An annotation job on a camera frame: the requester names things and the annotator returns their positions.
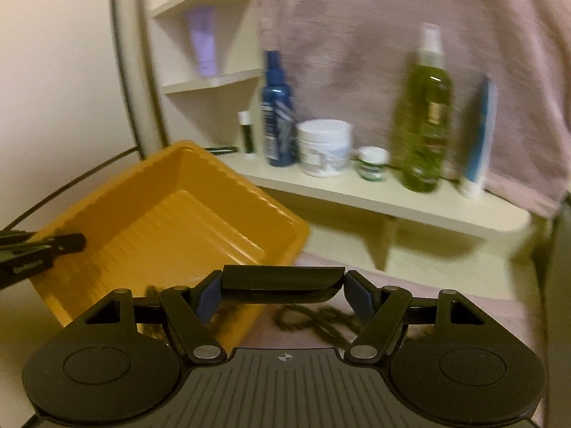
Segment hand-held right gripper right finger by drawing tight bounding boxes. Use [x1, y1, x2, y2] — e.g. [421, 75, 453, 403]
[343, 271, 485, 363]

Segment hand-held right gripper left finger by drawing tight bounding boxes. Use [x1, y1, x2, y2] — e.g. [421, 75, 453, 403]
[85, 271, 228, 364]

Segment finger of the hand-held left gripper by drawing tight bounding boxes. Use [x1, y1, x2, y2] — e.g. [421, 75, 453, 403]
[0, 253, 57, 290]
[0, 229, 87, 259]

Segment pile of brown bead necklaces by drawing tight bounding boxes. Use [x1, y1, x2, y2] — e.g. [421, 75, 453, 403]
[274, 302, 362, 337]

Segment orange ribbed plastic tray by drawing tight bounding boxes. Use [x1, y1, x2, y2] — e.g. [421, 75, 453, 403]
[24, 139, 312, 353]

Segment white wooden shelf unit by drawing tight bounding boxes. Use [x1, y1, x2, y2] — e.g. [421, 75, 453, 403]
[149, 0, 531, 272]

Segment small green labelled jar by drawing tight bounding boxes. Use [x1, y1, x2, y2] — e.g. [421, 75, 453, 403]
[357, 146, 390, 183]

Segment pink table cloth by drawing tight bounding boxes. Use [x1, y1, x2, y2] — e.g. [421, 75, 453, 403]
[232, 250, 551, 428]

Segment white cream jar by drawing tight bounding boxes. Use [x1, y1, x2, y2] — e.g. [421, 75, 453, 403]
[297, 119, 354, 178]

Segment white capped lip balm stick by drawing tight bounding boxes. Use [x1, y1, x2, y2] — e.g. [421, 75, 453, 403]
[238, 111, 256, 154]

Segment large round mirror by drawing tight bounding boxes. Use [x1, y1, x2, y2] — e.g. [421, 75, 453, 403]
[0, 0, 172, 233]

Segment green spray bottle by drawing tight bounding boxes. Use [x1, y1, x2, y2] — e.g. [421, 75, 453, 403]
[393, 23, 453, 193]

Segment blue spray bottle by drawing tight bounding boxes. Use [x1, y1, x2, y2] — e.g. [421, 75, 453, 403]
[260, 50, 299, 168]

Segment blue and white tube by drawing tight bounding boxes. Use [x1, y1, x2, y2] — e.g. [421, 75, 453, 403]
[459, 77, 498, 200]

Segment purple squeeze tube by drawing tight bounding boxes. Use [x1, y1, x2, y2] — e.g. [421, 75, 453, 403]
[185, 7, 219, 76]

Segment pink hanging towel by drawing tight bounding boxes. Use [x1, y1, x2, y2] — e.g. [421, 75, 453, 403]
[250, 0, 571, 219]

